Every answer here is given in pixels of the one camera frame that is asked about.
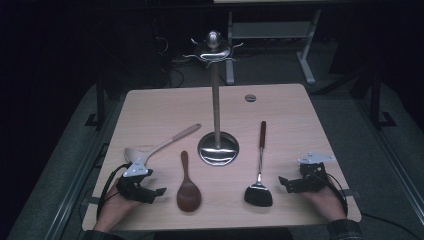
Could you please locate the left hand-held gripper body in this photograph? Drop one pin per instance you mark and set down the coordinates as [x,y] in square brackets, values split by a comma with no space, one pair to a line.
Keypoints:
[135,169]

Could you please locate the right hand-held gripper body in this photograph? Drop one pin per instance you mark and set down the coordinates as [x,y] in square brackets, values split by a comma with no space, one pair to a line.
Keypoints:
[315,157]

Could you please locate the brown wooden spoon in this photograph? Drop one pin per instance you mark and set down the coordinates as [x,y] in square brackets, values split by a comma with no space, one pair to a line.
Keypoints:
[188,195]

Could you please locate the metal utensil rack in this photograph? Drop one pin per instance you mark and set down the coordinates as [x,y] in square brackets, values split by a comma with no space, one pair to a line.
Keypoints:
[217,150]

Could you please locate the person's right hand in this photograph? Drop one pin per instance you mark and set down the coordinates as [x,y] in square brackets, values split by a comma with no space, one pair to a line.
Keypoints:
[325,201]

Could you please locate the person's left hand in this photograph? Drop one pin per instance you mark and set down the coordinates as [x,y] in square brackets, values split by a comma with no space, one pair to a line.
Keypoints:
[115,210]

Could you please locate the grey tape strip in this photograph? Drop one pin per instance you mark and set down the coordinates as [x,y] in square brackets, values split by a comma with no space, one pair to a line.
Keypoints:
[90,200]
[352,193]

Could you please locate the black metal stand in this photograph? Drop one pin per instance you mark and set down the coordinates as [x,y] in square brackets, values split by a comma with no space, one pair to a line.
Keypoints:
[100,106]
[378,106]

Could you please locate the grey round table grommet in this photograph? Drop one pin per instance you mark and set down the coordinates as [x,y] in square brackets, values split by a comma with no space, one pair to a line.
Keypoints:
[250,98]

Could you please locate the grey metal desk frame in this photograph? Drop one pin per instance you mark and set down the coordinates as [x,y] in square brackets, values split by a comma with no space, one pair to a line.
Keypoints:
[271,30]

